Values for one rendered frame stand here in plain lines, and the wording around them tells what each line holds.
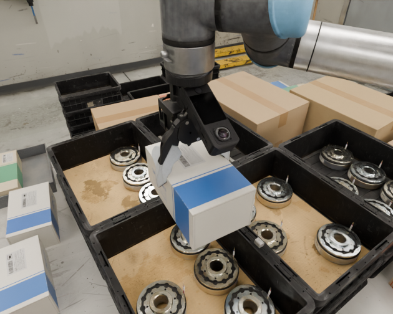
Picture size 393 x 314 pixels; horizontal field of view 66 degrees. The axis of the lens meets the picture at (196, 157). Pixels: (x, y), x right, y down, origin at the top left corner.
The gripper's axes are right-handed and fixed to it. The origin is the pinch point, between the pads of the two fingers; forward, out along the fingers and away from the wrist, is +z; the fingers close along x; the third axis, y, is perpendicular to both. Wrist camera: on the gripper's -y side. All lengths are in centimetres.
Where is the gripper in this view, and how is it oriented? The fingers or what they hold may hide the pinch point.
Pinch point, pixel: (196, 176)
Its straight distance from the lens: 56.5
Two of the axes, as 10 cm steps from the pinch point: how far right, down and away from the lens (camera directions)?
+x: -8.8, 2.9, -3.8
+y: -4.8, -5.4, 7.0
